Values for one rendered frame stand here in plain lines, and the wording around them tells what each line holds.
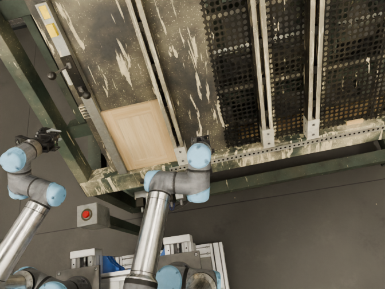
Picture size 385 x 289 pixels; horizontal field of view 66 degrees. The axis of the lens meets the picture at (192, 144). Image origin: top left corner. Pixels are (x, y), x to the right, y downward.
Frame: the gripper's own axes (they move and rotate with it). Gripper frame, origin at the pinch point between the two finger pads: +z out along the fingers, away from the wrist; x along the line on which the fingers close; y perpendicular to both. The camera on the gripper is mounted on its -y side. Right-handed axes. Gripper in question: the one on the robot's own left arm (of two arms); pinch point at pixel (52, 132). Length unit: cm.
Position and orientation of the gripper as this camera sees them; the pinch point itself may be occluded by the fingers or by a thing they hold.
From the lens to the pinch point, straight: 147.5
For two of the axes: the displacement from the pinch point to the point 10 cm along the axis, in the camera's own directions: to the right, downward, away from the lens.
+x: 0.8, -9.4, -3.3
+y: 10.0, 0.9, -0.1
